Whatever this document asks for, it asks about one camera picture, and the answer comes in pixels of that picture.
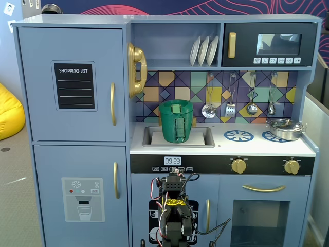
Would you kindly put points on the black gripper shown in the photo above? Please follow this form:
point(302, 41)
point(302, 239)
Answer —
point(175, 172)

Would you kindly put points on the blue dishwasher print cabinet door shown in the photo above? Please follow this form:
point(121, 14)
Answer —
point(144, 187)

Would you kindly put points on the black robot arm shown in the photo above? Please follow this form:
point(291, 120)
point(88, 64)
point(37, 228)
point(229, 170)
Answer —
point(177, 221)

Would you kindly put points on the blue oven door with window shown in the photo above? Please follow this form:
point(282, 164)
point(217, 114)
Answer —
point(226, 195)

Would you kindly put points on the blue water dispenser fridge door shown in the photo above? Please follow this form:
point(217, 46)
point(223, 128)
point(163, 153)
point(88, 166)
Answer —
point(51, 164)

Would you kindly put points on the blue shopping list fridge door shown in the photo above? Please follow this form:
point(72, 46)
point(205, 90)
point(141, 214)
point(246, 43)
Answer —
point(38, 115)

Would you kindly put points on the black microwave door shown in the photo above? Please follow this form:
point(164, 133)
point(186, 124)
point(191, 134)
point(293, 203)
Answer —
point(244, 46)

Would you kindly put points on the grey toy sink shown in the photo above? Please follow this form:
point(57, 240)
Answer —
point(147, 136)

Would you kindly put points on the green plastic cup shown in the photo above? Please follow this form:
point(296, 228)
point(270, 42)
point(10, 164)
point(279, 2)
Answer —
point(167, 123)

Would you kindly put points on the gold toy faucet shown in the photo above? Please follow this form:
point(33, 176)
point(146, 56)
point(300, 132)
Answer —
point(194, 122)

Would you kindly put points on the gold stove knob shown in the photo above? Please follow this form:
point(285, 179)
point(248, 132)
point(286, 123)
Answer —
point(239, 166)
point(292, 167)

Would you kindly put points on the metal slotted skimmer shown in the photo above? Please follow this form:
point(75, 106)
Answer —
point(208, 111)

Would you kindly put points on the metal slotted spatula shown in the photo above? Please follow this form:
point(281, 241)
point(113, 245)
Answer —
point(230, 110)

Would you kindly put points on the metal ladle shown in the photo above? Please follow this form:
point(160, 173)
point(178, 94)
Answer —
point(252, 109)

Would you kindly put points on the gold toy telephone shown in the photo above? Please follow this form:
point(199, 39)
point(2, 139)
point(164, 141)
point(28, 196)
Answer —
point(136, 69)

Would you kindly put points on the metal spoon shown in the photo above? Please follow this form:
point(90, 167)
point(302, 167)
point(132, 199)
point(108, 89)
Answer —
point(271, 110)

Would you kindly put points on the stainless steel pot lid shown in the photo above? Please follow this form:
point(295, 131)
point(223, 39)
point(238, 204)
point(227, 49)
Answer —
point(282, 124)

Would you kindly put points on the white toy plate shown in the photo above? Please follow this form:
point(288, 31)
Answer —
point(212, 50)
point(203, 51)
point(194, 51)

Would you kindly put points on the black shopping list board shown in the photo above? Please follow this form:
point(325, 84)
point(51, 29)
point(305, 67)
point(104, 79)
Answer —
point(74, 86)

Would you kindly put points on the grey partition panel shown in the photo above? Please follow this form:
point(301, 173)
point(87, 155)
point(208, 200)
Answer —
point(318, 154)

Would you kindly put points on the blue toy kitchen body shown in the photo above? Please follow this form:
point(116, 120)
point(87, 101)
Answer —
point(180, 19)

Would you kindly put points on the dark round floor cap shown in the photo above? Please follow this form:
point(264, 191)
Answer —
point(5, 149)

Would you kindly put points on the yellow bean bag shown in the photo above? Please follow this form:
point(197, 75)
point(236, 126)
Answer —
point(10, 113)

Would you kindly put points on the white wall socket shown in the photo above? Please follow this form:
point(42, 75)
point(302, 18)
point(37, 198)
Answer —
point(9, 9)

